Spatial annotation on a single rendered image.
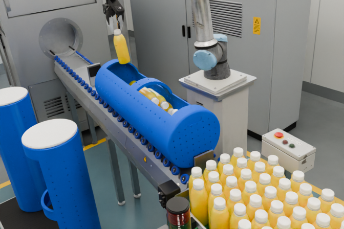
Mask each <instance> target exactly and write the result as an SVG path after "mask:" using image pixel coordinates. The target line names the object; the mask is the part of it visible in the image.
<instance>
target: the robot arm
mask: <svg viewBox="0 0 344 229"><path fill-rule="evenodd" d="M102 6H103V13H104V14H105V15H106V20H107V25H108V26H109V29H110V31H111V32H112V33H114V25H113V22H114V19H113V18H111V16H112V17H113V16H114V15H117V23H118V25H119V29H120V31H121V30H122V27H123V21H124V8H123V7H122V5H121V4H120V3H119V1H118V0H106V3H105V4H102ZM191 6H192V13H193V19H194V24H195V31H196V38H197V41H196V42H195V53H194V55H193V62H194V64H195V65H196V67H198V68H199V69H201V70H204V77H205V78H207V79H209V80H223V79H226V78H228V77H230V74H231V71H230V67H229V65H228V62H227V43H228V41H227V36H225V35H222V34H213V28H212V20H211V11H210V3H209V0H191ZM104 11H105V12H104Z"/></svg>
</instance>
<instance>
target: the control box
mask: <svg viewBox="0 0 344 229"><path fill-rule="evenodd" d="M276 132H281V133H283V137H280V138H278V137H276V136H275V135H274V134H275V133H276ZM292 139H293V140H292ZM283 140H287V141H288V143H287V144H284V143H283ZM291 143H293V144H294V145H295V147H294V148H291V147H289V144H291ZM298 143H299V144H298ZM315 152H316V148H315V147H313V146H311V145H309V144H307V143H305V142H303V141H302V140H300V139H298V138H296V137H294V136H292V135H290V134H288V133H286V132H285V131H283V130H281V129H279V128H277V129H275V130H273V131H271V132H269V133H267V134H264V135H262V152H261V154H262V155H263V156H265V157H267V158H268V156H270V155H275V156H277V157H278V163H279V165H280V166H281V167H283V168H284V169H285V170H287V171H289V172H290V173H292V174H293V172H294V171H302V172H303V173H305V172H307V171H309V170H311V169H312V168H313V167H314V160H315Z"/></svg>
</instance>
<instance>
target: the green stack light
mask: <svg viewBox="0 0 344 229"><path fill-rule="evenodd" d="M168 229H191V220H189V221H188V222H187V223H186V224H184V225H181V226H176V225H172V224H171V223H169V221H168Z"/></svg>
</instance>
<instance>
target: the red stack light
mask: <svg viewBox="0 0 344 229"><path fill-rule="evenodd" d="M166 211H167V219H168V221H169V223H171V224H172V225H176V226H181V225H184V224H186V223H187V222H188V221H189V220H190V206H189V209H188V210H187V211H186V212H185V213H182V214H172V213H170V212H169V211H168V210H167V209H166Z"/></svg>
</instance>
